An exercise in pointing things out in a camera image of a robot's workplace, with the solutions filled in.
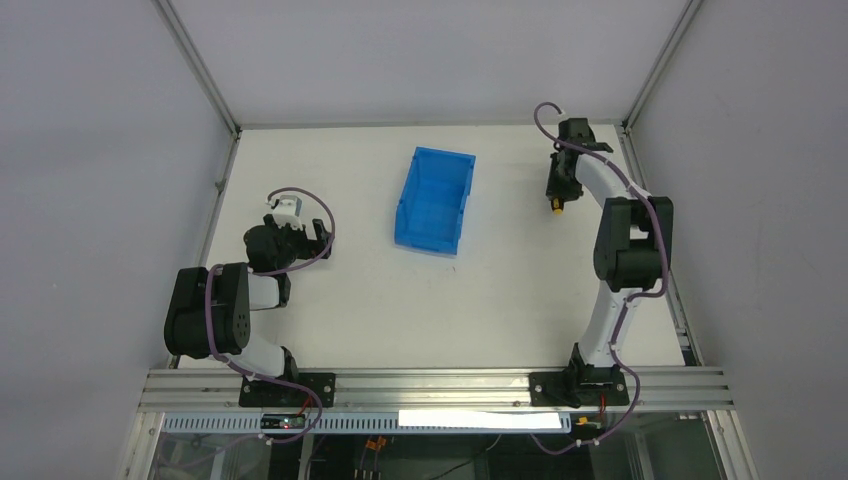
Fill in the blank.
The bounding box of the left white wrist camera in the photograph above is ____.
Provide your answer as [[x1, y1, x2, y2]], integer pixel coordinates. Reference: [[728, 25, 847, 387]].
[[271, 195, 303, 231]]

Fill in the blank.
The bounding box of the white slotted cable duct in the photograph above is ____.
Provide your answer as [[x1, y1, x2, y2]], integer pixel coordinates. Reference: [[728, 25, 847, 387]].
[[162, 410, 572, 435]]

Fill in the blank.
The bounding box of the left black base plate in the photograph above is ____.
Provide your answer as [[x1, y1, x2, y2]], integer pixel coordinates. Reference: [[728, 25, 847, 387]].
[[238, 372, 336, 408]]

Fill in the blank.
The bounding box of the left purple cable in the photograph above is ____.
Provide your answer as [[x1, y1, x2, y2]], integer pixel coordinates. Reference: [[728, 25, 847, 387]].
[[205, 186, 337, 372]]

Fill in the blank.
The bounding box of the purple cable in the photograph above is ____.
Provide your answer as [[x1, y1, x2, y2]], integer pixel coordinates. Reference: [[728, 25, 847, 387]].
[[205, 186, 337, 372], [533, 101, 672, 457]]

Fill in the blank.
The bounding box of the aluminium front rail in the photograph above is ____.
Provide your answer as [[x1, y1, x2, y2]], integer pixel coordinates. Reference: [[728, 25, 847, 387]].
[[138, 366, 736, 413]]

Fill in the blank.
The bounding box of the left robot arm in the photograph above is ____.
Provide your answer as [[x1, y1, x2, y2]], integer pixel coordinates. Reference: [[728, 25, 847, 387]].
[[163, 214, 331, 383]]

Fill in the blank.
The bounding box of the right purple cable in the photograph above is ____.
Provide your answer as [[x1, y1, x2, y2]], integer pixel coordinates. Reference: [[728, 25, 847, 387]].
[[533, 101, 672, 457]]

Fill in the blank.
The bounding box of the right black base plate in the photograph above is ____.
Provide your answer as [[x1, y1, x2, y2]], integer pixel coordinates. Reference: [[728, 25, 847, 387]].
[[528, 368, 631, 408]]

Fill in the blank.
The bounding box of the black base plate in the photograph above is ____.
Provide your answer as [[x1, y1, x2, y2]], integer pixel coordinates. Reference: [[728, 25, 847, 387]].
[[238, 372, 336, 408], [528, 368, 631, 408]]

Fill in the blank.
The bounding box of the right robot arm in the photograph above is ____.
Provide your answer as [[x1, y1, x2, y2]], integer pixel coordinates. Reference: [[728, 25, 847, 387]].
[[530, 118, 674, 407]]

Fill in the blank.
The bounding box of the green circuit board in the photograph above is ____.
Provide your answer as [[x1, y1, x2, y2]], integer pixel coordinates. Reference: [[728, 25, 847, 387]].
[[260, 414, 307, 431]]

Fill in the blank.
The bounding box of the black yellow screwdriver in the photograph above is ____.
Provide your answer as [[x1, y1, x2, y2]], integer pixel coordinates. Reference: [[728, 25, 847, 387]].
[[550, 198, 564, 215]]

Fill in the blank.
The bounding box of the blue plastic bin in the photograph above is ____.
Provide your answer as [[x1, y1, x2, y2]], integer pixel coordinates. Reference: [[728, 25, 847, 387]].
[[394, 146, 476, 256]]

